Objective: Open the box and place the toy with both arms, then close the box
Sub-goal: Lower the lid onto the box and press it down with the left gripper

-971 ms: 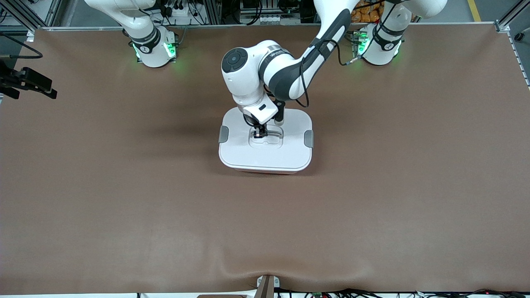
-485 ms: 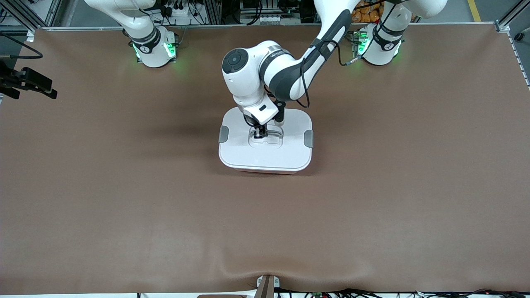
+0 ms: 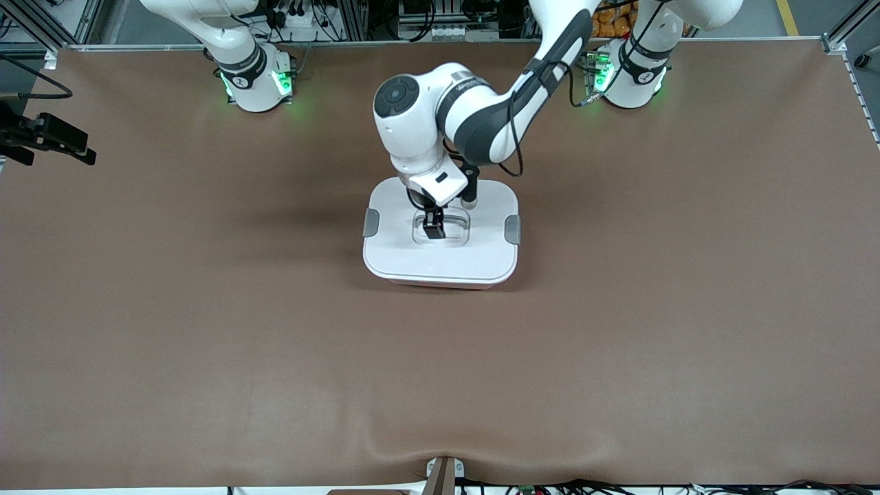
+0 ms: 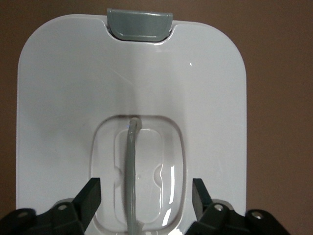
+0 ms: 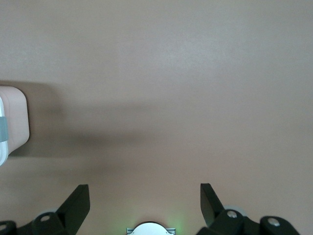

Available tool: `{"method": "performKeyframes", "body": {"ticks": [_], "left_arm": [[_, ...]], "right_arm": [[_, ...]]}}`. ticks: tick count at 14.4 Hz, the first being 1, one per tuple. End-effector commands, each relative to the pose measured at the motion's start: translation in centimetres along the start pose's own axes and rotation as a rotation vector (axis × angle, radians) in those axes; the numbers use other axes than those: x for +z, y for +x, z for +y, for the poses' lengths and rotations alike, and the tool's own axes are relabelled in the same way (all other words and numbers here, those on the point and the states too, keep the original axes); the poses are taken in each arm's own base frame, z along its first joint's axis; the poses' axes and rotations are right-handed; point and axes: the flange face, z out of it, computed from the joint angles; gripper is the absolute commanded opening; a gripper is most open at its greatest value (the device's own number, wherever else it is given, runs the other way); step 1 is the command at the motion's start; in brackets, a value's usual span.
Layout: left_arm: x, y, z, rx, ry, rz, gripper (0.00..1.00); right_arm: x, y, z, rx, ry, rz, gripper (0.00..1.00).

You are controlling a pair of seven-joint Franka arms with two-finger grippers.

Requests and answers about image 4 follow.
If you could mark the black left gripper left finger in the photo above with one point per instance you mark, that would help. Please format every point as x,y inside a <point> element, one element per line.
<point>73,215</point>

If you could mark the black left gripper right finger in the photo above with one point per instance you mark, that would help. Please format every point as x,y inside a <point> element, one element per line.
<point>220,220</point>

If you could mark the white box lid grey latches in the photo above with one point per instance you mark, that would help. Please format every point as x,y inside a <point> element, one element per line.
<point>73,98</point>

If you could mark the brown table mat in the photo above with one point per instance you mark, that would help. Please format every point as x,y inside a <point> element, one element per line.
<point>281,98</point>

